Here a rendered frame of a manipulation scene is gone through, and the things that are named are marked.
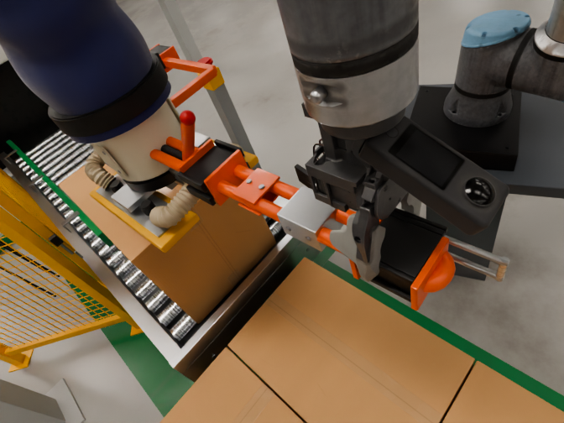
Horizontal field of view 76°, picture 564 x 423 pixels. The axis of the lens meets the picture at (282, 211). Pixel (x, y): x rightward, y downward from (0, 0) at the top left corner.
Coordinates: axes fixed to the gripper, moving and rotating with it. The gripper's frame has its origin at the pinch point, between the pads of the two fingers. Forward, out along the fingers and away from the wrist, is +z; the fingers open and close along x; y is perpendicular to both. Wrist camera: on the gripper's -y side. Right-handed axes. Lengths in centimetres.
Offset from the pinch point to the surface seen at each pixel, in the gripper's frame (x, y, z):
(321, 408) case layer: 15, 17, 68
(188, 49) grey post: -162, 336, 96
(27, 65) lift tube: 11, 55, -22
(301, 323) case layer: 0, 36, 68
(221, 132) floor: -99, 225, 122
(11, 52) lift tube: 11, 57, -24
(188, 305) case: 19, 65, 57
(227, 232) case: -5, 65, 45
